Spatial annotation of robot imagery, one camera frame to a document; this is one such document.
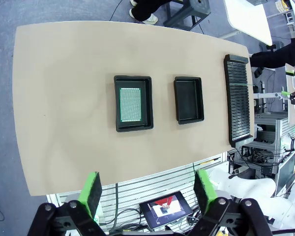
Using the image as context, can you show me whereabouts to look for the thin black floor cable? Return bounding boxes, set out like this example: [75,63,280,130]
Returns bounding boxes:
[110,0,123,22]

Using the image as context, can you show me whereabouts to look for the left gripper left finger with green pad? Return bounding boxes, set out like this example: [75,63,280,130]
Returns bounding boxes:
[27,171,107,236]

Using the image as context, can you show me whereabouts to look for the dark metal stool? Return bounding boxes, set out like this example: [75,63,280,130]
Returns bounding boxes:
[163,0,210,31]

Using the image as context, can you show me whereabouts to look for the black slotted PCB rack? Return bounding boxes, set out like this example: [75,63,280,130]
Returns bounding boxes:
[223,54,255,148]

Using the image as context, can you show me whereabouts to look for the white slatted base panel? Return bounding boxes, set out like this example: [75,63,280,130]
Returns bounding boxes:
[46,152,231,233]

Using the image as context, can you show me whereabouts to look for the person's black-sleeved forearm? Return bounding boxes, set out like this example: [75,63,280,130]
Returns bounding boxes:
[250,37,295,68]

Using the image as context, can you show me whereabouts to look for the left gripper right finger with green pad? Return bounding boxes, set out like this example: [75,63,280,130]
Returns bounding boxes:
[186,169,273,236]

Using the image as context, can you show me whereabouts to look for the yellow-handled tool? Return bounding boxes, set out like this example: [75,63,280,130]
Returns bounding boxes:
[198,157,222,165]

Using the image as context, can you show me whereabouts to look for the person's black trousers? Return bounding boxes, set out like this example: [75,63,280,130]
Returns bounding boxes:
[132,0,173,22]

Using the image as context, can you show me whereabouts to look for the aluminium profile frame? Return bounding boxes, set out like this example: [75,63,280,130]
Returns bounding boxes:
[236,112,295,173]

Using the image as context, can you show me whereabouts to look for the beige side table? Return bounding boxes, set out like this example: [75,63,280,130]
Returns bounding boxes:
[285,63,295,128]

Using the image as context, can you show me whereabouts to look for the green perforated PCB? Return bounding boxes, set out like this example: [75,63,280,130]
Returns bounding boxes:
[119,87,142,123]

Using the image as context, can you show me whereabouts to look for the black tablet with lit screen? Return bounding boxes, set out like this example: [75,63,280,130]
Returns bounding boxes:
[139,191,194,229]

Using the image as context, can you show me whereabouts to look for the small black ESD tray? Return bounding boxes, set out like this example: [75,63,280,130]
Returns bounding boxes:
[174,76,205,125]

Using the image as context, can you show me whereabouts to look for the large black ESD tray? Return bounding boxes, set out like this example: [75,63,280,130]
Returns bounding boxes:
[113,75,154,133]

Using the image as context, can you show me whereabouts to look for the green PCB seen edge-on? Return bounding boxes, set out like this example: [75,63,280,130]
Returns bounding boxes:
[230,82,257,88]

